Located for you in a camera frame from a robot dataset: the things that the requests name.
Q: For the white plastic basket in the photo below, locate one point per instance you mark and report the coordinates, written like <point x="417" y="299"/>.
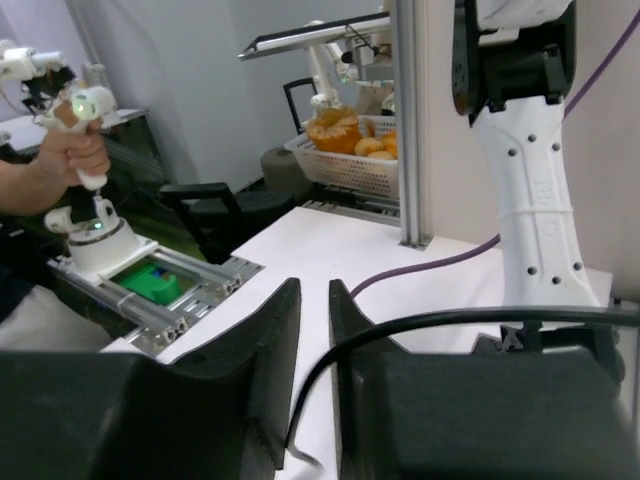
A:
<point x="374" y="176"/>

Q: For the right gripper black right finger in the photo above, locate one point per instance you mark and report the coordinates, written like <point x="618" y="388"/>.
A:
<point x="405" y="415"/>

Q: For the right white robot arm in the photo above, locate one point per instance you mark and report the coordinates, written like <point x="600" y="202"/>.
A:
<point x="513" y="65"/>

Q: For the green plastic part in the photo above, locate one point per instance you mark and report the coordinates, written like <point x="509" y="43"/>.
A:
<point x="153" y="283"/>

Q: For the aluminium vertical post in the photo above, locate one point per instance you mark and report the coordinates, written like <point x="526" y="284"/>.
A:
<point x="410" y="65"/>

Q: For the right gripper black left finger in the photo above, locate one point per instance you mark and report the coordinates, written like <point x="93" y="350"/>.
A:
<point x="218" y="412"/>

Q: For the orange bread pile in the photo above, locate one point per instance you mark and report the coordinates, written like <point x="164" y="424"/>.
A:
<point x="343" y="131"/>

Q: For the operator hand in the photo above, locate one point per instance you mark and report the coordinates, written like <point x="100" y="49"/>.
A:
<point x="77" y="158"/>

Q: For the white teleoperation controller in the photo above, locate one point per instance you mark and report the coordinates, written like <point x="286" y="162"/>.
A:
<point x="101" y="243"/>

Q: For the aluminium leader mount frame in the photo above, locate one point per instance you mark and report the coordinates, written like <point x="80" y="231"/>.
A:
<point x="205" y="286"/>

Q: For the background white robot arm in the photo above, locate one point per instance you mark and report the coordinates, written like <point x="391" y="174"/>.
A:
<point x="355" y="50"/>

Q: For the black chair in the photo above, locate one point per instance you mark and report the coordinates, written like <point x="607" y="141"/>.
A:
<point x="220" y="220"/>

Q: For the operator forearm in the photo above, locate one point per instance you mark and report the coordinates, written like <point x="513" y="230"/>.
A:
<point x="29" y="189"/>

